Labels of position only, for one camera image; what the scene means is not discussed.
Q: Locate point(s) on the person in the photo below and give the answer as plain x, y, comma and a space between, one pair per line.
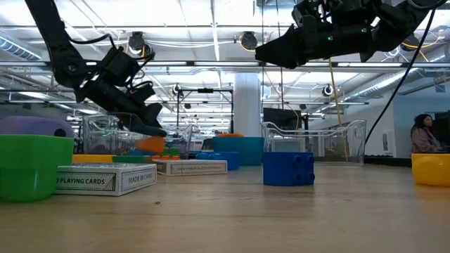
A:
423, 137

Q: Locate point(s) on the green two-stud toy brick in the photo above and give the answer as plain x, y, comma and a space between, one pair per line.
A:
31, 165

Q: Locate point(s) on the black gantry stand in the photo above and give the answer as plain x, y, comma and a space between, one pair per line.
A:
205, 90

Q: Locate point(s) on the playing card box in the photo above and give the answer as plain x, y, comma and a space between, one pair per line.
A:
191, 168
105, 179
288, 144

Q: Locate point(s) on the clear plastic bin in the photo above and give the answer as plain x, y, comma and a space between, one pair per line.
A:
98, 133
334, 147

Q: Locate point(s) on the black monitor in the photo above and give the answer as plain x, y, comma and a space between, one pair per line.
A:
281, 117
443, 133

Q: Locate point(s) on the white pillar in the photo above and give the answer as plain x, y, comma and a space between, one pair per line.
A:
246, 105

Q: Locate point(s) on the orange foam die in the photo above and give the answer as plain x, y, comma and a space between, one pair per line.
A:
230, 134

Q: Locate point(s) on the orange toy block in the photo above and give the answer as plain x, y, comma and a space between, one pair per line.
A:
151, 144

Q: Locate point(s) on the yellow toy block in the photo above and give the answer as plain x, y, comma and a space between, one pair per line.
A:
430, 170

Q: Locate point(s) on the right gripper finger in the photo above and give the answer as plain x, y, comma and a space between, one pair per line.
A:
284, 49

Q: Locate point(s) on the teal plastic bin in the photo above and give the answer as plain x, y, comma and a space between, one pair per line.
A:
239, 151

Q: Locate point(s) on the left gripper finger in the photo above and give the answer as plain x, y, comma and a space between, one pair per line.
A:
151, 114
140, 127

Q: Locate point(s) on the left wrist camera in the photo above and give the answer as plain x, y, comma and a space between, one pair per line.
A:
119, 66

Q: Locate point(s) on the bright green toy block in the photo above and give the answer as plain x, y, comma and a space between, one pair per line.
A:
170, 151

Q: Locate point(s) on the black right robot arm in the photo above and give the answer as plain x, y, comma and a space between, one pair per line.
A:
404, 21

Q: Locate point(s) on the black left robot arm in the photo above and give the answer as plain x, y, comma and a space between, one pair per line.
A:
52, 35

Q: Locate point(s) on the dark green toy brick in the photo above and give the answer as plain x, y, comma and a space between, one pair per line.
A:
131, 159

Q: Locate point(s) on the purple foam die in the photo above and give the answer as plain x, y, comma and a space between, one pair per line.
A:
31, 126

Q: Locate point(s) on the large blue toy block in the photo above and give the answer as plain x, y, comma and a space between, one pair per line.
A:
221, 160

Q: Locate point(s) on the orange flat toy brick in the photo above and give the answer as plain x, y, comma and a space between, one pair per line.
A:
165, 157

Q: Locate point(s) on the silver air duct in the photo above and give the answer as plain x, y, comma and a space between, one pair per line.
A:
386, 82

